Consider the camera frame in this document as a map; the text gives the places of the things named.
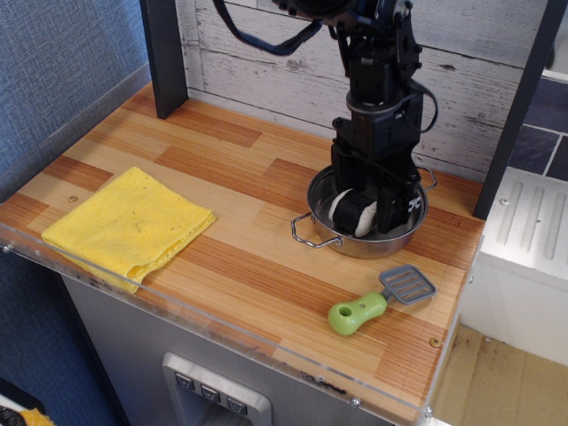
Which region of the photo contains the yellow object at corner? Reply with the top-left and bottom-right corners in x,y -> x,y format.
20,409 -> 55,426

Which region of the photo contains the dark grey post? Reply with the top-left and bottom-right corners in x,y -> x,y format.
139,0 -> 188,119
473,0 -> 567,220

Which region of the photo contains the dark grey right post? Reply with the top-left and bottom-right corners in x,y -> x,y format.
473,0 -> 567,220

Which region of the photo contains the stainless steel pot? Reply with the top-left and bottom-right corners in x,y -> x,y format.
290,166 -> 438,258

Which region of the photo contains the green handled grey toy spatula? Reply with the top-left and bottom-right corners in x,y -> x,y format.
327,264 -> 437,335

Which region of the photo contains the yellow folded towel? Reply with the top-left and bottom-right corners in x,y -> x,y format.
41,167 -> 216,294

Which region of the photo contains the plush sushi roll toy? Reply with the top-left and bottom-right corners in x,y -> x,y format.
327,188 -> 377,238

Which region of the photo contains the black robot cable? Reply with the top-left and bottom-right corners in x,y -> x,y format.
211,0 -> 323,58

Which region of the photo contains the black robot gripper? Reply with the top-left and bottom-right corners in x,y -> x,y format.
331,95 -> 423,233

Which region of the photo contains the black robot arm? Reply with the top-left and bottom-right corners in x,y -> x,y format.
278,1 -> 428,238

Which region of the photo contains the clear acrylic edge guard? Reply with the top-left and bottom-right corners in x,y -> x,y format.
1,225 -> 434,425

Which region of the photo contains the grey toy fridge dispenser panel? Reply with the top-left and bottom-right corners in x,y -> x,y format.
162,352 -> 272,425

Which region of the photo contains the dark grey left post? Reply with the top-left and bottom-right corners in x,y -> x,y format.
139,0 -> 188,119

